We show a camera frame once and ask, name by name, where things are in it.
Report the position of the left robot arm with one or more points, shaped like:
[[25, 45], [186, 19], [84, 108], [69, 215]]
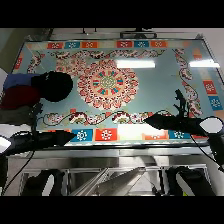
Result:
[[30, 141]]

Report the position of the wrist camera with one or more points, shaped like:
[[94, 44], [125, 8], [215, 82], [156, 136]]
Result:
[[181, 101], [36, 111]]

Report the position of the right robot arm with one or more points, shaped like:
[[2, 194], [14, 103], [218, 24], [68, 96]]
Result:
[[180, 124]]

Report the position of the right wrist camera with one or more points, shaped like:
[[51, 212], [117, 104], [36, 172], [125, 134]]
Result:
[[181, 101]]

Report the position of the red garment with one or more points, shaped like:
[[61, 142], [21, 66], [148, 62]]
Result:
[[18, 97]]

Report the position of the white garment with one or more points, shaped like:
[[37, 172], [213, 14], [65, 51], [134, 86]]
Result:
[[11, 128]]

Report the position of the dark green garment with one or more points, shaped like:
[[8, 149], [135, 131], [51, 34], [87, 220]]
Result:
[[16, 116]]

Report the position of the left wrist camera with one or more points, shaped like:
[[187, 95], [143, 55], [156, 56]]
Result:
[[36, 111]]

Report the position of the silver frame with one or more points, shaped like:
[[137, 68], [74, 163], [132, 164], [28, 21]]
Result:
[[100, 153]]

